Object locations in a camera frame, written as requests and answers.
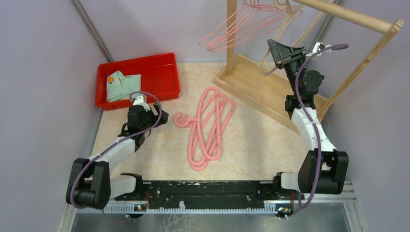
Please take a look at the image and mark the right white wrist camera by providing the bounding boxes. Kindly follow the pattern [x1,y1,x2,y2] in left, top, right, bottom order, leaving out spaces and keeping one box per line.
[307,42,332,57]

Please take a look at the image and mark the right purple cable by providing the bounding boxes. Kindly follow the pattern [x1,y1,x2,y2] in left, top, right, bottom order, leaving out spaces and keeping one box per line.
[281,43,350,220]

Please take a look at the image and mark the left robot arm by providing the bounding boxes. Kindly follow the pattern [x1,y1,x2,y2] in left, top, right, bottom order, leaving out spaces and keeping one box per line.
[65,103,169,209]

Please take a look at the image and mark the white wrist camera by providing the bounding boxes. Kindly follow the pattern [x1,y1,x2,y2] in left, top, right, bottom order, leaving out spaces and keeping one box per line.
[132,94,150,111]
[307,42,332,57]

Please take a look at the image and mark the wooden hanger rack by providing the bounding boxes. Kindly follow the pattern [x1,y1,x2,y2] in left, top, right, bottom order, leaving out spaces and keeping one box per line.
[206,0,405,131]

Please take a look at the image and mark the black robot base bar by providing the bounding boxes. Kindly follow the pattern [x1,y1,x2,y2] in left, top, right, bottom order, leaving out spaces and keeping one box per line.
[115,175,299,218]

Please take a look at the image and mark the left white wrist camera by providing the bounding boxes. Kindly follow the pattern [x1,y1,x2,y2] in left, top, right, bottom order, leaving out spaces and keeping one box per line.
[132,94,150,111]

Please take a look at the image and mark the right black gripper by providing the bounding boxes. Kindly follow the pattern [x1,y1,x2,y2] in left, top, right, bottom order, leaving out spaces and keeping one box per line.
[268,41,307,95]

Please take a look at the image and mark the thin pink wire hanger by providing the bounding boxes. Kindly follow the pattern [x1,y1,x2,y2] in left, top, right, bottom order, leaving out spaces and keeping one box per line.
[203,0,302,52]
[206,0,300,50]
[198,0,303,53]

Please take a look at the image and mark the green folded cloth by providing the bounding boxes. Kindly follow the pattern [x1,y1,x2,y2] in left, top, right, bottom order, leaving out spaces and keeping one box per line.
[106,71,142,102]

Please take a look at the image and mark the thick pink hanger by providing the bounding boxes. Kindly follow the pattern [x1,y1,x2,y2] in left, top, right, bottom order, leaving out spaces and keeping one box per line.
[190,94,228,162]
[189,93,233,167]
[173,86,237,171]

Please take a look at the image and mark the red plastic bin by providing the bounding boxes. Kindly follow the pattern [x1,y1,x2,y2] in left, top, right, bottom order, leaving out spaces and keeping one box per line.
[95,53,180,111]

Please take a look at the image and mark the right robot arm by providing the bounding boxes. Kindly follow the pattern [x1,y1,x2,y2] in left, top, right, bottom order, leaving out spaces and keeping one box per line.
[267,39,349,199]

